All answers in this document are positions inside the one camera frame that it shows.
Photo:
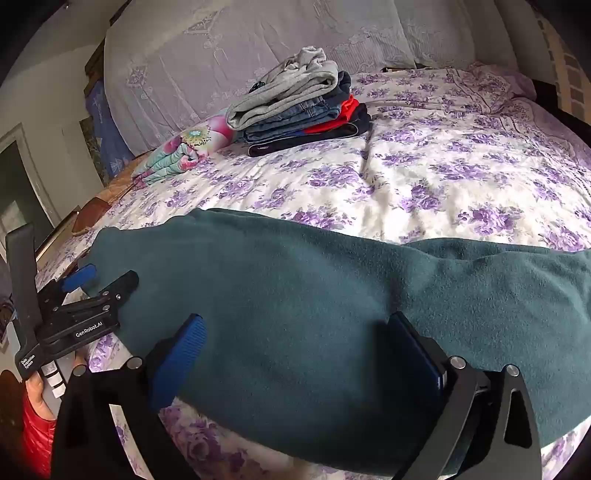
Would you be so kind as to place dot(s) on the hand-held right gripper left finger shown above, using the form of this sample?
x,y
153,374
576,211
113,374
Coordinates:
x,y
184,360

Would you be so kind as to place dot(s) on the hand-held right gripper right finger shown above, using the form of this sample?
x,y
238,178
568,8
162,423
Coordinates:
x,y
422,364

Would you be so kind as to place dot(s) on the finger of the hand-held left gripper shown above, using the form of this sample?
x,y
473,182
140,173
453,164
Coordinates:
x,y
117,288
81,277

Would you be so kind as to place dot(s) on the teal fleece pants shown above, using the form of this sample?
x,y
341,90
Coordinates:
x,y
295,300

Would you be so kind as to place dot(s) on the person's left forearm red sleeve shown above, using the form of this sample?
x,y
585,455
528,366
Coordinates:
x,y
39,438

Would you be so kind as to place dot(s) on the folded grey pants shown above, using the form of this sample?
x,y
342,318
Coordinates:
x,y
295,87

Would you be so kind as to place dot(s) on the person's left hand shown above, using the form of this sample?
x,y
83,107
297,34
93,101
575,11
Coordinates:
x,y
39,401

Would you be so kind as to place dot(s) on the brown wooden block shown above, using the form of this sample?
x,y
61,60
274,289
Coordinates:
x,y
92,217

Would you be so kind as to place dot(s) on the white framed glass door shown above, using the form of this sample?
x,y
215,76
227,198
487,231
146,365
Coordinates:
x,y
23,184

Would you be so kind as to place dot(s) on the orange quilt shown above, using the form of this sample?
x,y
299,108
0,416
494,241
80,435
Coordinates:
x,y
122,182

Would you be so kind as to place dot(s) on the blue patterned cloth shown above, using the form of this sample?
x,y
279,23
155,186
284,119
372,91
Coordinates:
x,y
104,134

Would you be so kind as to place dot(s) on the colourful floral pillow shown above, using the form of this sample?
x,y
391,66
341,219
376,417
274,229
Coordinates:
x,y
184,147

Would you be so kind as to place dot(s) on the purple floral bed sheet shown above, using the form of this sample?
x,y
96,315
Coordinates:
x,y
438,175

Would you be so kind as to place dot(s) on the folded blue jeans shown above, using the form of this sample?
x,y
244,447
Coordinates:
x,y
295,121

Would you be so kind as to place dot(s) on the folded dark navy garment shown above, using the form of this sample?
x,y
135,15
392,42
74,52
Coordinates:
x,y
323,138

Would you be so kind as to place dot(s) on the folded red garment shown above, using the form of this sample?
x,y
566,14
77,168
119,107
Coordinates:
x,y
334,117

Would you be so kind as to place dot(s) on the gold bed frame rail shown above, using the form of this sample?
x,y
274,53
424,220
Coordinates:
x,y
57,235

